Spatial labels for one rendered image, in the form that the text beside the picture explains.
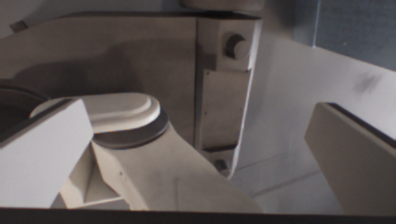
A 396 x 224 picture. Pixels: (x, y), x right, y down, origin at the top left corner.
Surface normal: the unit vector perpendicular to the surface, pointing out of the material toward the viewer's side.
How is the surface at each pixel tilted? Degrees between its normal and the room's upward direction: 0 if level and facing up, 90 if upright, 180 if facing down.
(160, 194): 90
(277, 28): 0
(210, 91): 0
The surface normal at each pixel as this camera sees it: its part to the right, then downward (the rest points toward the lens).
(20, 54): 0.25, 0.51
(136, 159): 0.03, -0.86
